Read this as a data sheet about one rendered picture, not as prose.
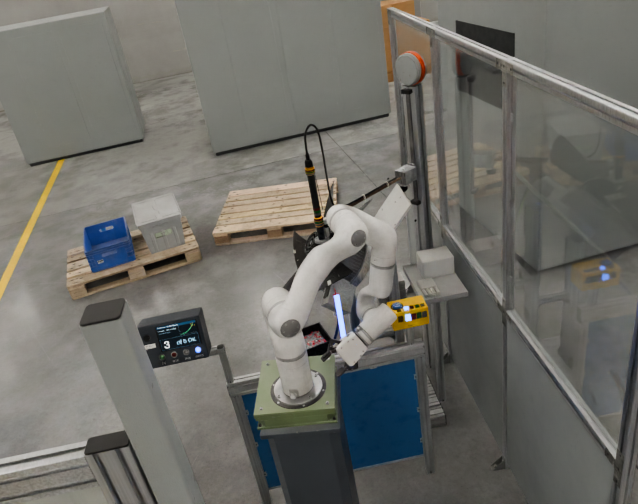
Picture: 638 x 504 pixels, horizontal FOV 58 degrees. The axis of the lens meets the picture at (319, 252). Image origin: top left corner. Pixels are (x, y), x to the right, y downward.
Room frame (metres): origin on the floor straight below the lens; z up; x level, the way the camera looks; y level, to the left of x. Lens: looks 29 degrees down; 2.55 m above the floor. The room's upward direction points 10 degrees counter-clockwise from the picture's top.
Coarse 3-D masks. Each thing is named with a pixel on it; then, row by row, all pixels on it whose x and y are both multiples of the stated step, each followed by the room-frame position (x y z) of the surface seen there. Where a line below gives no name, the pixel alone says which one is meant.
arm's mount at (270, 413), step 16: (272, 368) 1.87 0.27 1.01; (320, 368) 1.82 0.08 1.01; (336, 368) 1.88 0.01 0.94; (272, 384) 1.77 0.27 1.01; (336, 384) 1.78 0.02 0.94; (256, 400) 1.70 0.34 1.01; (272, 400) 1.69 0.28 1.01; (320, 400) 1.64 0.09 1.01; (336, 400) 1.70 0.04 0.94; (256, 416) 1.62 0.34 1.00; (272, 416) 1.62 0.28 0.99; (288, 416) 1.61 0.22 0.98; (304, 416) 1.61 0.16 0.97; (320, 416) 1.60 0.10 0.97; (336, 416) 1.61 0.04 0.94
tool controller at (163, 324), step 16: (144, 320) 2.05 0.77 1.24; (160, 320) 2.01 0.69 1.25; (176, 320) 1.98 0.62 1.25; (192, 320) 1.98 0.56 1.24; (144, 336) 1.95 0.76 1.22; (160, 336) 1.96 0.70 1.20; (176, 336) 1.96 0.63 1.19; (192, 336) 1.96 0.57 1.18; (208, 336) 2.04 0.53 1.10; (160, 352) 1.94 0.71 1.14; (192, 352) 1.94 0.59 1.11; (208, 352) 1.95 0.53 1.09
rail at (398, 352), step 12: (372, 348) 2.07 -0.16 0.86; (384, 348) 2.06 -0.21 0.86; (396, 348) 2.04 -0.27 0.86; (408, 348) 2.04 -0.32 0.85; (420, 348) 2.04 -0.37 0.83; (336, 360) 2.03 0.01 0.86; (360, 360) 2.03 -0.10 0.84; (372, 360) 2.03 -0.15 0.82; (384, 360) 2.03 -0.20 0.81; (396, 360) 2.03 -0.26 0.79; (348, 372) 2.02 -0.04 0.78; (228, 384) 2.00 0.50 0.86; (240, 384) 2.00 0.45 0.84; (252, 384) 2.00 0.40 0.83
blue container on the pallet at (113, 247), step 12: (84, 228) 5.22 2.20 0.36; (96, 228) 5.26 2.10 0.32; (120, 228) 5.31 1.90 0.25; (84, 240) 4.94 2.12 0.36; (96, 240) 5.24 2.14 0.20; (108, 240) 5.27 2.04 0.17; (120, 240) 5.24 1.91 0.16; (84, 252) 4.68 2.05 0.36; (96, 252) 4.70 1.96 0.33; (108, 252) 5.02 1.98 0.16; (120, 252) 4.75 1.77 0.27; (132, 252) 4.78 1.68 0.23; (96, 264) 4.69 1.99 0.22; (108, 264) 4.71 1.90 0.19; (120, 264) 4.75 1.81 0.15
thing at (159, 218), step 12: (132, 204) 5.34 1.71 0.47; (144, 204) 5.29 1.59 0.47; (156, 204) 5.23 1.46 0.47; (168, 204) 5.18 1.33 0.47; (144, 216) 4.99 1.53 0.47; (156, 216) 4.94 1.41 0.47; (168, 216) 4.89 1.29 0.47; (180, 216) 4.91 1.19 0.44; (144, 228) 4.81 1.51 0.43; (156, 228) 4.86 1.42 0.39; (168, 228) 4.89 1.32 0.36; (180, 228) 4.92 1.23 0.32; (156, 240) 4.86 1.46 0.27; (168, 240) 4.89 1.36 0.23; (180, 240) 4.92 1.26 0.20; (156, 252) 4.86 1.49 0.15
